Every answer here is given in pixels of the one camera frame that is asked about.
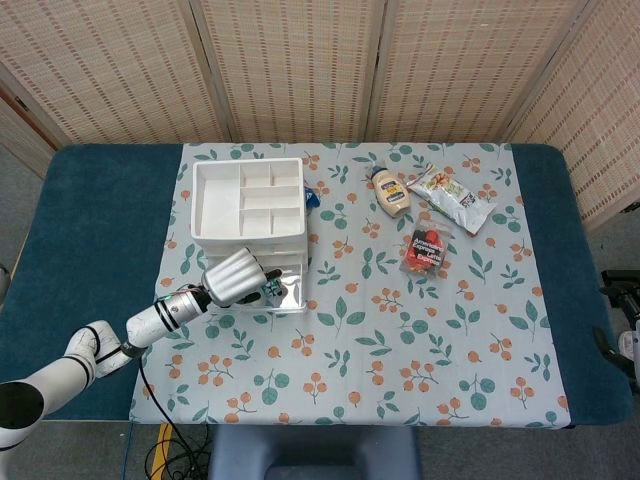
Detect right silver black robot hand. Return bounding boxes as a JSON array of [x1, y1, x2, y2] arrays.
[[592, 285, 640, 394]]

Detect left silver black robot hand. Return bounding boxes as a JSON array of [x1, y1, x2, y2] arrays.
[[202, 247, 283, 308]]

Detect clear drawer with small parts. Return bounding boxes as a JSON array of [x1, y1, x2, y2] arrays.
[[205, 252, 309, 315]]

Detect blue robot base seat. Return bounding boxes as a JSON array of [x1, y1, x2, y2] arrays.
[[206, 424, 422, 480]]

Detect clear drawer under tray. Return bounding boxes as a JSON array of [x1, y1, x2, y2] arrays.
[[194, 236, 306, 251]]

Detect clear bag of coffee capsules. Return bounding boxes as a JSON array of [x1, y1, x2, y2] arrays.
[[399, 221, 454, 281]]

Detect black floor equipment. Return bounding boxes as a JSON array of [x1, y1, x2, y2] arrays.
[[601, 269, 640, 289]]

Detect teal padded table cover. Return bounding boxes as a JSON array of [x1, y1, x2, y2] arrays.
[[0, 143, 636, 431]]

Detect floral leaf berry tablecloth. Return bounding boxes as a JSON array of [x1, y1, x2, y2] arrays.
[[128, 142, 573, 428]]

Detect cream mayonnaise squeeze bottle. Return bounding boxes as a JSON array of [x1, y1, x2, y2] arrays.
[[368, 164, 414, 220]]

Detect woven bamboo folding screen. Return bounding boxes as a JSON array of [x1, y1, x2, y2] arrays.
[[0, 0, 640, 232]]

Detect silver snack bag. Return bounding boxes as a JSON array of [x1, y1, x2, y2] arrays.
[[405, 165, 499, 237]]

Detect white plastic drawer organizer frame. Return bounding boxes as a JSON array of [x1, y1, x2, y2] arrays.
[[190, 157, 309, 271]]

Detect black floor cables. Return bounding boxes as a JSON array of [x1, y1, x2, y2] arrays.
[[138, 366, 214, 480]]

